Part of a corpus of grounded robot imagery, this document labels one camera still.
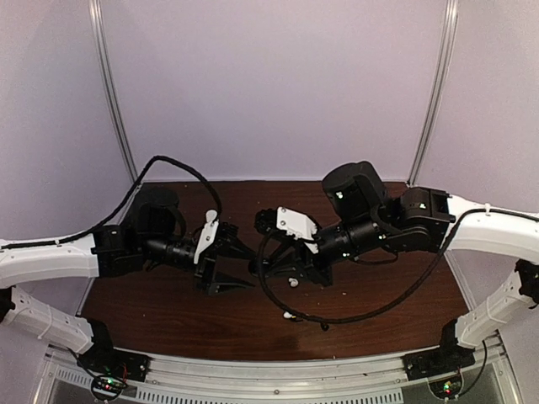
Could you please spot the right aluminium frame post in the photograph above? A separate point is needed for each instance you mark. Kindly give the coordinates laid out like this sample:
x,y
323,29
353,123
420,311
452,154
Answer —
x,y
446,48

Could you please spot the circuit board with leds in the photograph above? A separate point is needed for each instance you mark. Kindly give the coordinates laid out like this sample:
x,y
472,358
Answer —
x,y
105,387
446,389

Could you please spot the left aluminium frame post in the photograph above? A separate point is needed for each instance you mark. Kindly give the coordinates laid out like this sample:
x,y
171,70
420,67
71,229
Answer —
x,y
111,97

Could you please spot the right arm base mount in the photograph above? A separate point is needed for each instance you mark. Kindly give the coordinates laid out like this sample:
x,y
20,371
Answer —
x,y
433,362

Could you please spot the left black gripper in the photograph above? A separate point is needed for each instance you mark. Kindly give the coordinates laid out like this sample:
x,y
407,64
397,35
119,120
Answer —
x,y
219,282

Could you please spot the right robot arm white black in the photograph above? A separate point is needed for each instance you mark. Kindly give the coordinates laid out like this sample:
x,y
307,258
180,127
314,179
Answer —
x,y
420,219

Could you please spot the aluminium frame post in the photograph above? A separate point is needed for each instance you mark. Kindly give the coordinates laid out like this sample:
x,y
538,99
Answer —
x,y
111,97
446,48

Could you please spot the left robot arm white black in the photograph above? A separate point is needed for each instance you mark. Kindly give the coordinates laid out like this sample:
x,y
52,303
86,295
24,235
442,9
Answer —
x,y
152,233

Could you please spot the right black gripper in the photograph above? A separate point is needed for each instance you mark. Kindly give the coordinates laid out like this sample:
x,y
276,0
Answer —
x,y
301,259

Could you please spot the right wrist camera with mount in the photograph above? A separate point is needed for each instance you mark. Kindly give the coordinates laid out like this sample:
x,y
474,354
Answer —
x,y
289,223

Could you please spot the right circuit board with leds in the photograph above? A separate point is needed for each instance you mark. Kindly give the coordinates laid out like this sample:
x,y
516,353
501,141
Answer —
x,y
446,389

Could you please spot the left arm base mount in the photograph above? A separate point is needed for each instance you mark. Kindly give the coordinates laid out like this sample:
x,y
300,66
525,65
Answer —
x,y
119,363

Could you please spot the left circuit board with leds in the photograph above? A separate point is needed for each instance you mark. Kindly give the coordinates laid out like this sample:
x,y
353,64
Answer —
x,y
105,387

